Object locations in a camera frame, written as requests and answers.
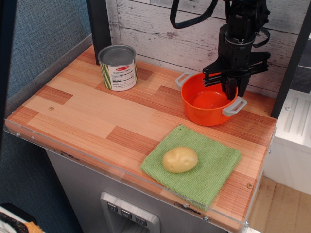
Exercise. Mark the green microfibre towel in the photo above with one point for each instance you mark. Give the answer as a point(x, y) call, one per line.
point(202, 183)

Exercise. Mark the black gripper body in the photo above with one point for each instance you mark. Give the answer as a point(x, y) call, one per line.
point(235, 59)

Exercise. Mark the grey toy fridge cabinet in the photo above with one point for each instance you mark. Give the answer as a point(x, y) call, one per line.
point(83, 187)

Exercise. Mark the white toy sink unit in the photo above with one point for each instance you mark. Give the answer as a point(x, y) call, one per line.
point(288, 161)

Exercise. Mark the silver dispenser panel with buttons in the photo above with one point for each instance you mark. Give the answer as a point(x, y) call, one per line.
point(124, 217)

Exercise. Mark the black left frame post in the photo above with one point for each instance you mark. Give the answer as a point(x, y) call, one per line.
point(99, 23)

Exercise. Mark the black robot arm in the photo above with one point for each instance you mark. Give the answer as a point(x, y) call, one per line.
point(245, 18)

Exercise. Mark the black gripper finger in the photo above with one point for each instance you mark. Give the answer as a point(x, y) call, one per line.
point(229, 85)
point(242, 84)

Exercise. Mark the black frame post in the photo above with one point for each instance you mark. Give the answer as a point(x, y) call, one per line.
point(293, 64)
point(99, 23)

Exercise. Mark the yellow toy potato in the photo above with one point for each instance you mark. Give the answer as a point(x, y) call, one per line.
point(180, 159)

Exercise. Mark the orange toy pot grey handles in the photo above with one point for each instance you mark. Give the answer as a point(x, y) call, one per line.
point(206, 106)

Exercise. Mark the toy tin can white label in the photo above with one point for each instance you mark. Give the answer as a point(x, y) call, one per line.
point(118, 67)

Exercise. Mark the black right frame post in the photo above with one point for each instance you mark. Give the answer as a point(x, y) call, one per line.
point(293, 64)

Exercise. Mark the clear acrylic table guard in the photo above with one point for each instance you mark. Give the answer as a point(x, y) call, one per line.
point(113, 132)

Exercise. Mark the orange plush object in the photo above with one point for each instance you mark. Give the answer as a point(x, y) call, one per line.
point(33, 228)

